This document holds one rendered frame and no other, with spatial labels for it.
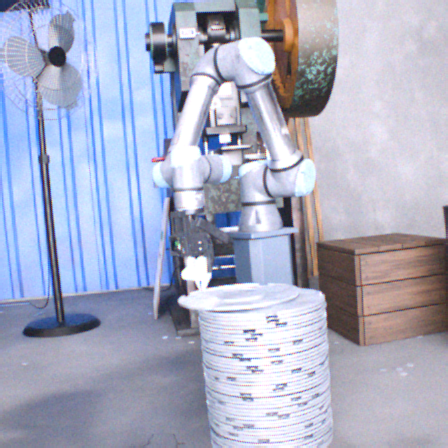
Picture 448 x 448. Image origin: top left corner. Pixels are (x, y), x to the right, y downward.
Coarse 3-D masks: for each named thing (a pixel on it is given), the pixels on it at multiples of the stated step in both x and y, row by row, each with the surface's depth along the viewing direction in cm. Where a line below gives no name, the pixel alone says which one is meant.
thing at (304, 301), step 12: (300, 288) 140; (300, 300) 129; (312, 300) 127; (204, 312) 124; (216, 312) 124; (228, 312) 123; (240, 312) 122; (252, 312) 121; (264, 312) 120; (276, 312) 118; (288, 312) 117
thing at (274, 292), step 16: (224, 288) 150; (240, 288) 147; (256, 288) 145; (272, 288) 143; (288, 288) 141; (192, 304) 132; (208, 304) 130; (224, 304) 128; (240, 304) 127; (256, 304) 122; (272, 304) 124
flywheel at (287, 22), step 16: (272, 0) 290; (288, 0) 272; (272, 16) 296; (288, 16) 271; (288, 32) 266; (272, 48) 303; (288, 48) 272; (272, 80) 300; (288, 80) 283; (288, 96) 274
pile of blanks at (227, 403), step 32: (224, 320) 119; (256, 320) 117; (288, 320) 117; (320, 320) 126; (224, 352) 121; (256, 352) 117; (288, 352) 118; (320, 352) 124; (224, 384) 121; (256, 384) 117; (288, 384) 118; (320, 384) 123; (224, 416) 122; (256, 416) 119; (288, 416) 118; (320, 416) 122
